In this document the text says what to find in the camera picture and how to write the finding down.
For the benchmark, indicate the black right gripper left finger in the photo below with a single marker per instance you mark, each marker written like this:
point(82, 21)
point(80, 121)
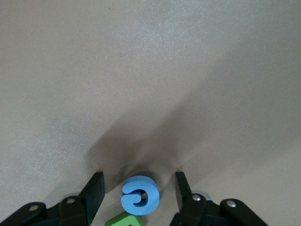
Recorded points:
point(70, 212)

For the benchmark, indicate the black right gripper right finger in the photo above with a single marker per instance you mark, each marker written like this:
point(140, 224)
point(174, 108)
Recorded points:
point(202, 212)

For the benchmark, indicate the green foam letter B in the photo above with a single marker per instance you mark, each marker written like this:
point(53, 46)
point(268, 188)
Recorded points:
point(122, 220)

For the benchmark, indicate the blue foam letter G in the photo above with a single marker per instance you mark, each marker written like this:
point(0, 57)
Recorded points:
point(150, 188)

